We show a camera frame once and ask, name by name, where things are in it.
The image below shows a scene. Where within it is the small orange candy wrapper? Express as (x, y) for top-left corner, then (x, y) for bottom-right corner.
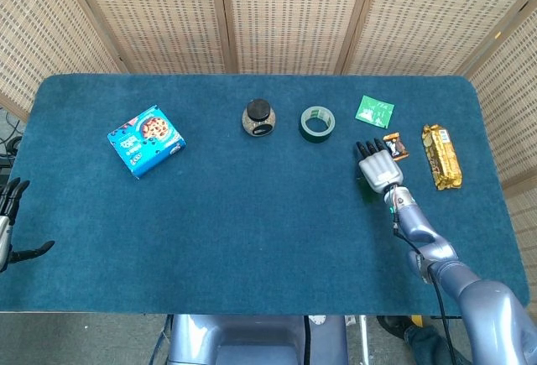
(382, 132), (410, 163)

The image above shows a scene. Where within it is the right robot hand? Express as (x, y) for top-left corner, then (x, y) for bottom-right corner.
(355, 138), (405, 195)

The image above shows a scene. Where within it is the green tape roll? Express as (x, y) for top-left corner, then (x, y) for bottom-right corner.
(299, 105), (336, 145)

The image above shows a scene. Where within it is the blue cookie box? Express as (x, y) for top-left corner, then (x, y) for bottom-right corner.
(107, 105), (187, 180)

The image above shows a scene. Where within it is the blue table mat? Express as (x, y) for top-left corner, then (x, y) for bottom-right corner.
(0, 73), (530, 316)

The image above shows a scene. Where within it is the metal table leg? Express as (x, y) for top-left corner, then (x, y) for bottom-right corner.
(357, 314), (371, 365)

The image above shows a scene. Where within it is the glass jar with black lid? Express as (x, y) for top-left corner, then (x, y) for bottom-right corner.
(241, 99), (278, 137)

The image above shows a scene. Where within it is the blue jeans leg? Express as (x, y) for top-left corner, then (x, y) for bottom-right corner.
(403, 325), (473, 365)

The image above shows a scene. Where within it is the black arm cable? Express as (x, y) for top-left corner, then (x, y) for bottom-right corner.
(392, 222), (458, 365)

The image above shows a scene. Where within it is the gold biscuit pack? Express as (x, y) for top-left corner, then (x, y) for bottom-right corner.
(421, 124), (464, 191)

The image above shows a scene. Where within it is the black shoe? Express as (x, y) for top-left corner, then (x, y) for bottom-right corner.
(376, 315), (415, 341)

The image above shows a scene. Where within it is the grey-blue robot torso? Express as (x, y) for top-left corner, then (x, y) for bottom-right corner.
(165, 313), (349, 365)

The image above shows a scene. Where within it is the green sachet packet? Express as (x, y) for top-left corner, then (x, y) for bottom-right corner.
(354, 95), (395, 128)

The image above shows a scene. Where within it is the black cables bundle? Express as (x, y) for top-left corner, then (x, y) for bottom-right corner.
(0, 108), (25, 185)

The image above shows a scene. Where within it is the woven folding screen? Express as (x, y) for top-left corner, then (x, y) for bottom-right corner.
(0, 0), (537, 192)

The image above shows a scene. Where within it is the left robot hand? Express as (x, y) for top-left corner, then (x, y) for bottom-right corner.
(0, 177), (56, 274)

